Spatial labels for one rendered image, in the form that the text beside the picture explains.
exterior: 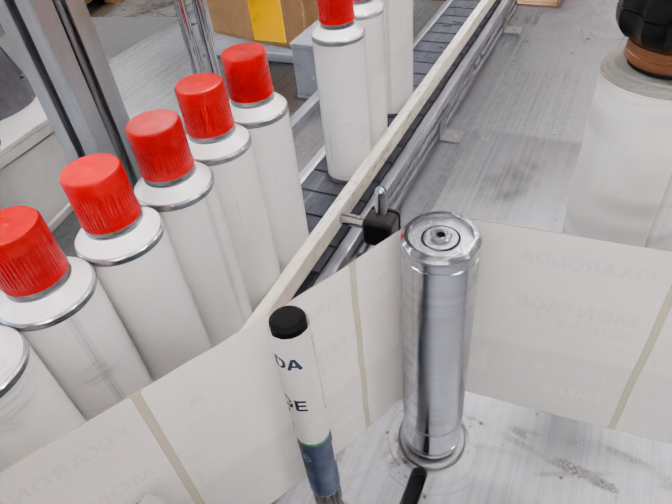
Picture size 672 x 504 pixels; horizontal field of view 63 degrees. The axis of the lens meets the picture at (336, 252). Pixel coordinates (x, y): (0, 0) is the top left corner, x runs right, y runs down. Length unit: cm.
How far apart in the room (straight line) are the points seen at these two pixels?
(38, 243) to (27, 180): 44
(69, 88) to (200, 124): 13
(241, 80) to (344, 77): 16
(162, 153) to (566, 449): 32
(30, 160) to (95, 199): 43
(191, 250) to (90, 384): 10
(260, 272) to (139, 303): 13
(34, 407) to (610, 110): 39
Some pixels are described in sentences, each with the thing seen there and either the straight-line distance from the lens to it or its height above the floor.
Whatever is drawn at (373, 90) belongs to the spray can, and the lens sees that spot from 63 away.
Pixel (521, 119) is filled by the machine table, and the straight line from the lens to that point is 84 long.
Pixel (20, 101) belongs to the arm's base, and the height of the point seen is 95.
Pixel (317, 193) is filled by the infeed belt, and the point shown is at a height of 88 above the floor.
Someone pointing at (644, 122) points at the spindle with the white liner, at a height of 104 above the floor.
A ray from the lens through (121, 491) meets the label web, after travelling 27.
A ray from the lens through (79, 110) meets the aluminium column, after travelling 49.
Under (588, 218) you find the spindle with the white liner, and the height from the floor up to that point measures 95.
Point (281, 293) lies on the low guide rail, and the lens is 46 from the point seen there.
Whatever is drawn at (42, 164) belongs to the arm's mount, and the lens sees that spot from 76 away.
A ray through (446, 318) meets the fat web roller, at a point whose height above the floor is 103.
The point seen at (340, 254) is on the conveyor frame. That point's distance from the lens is 53.
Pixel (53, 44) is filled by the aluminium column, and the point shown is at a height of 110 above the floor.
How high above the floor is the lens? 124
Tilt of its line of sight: 42 degrees down
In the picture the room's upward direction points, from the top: 7 degrees counter-clockwise
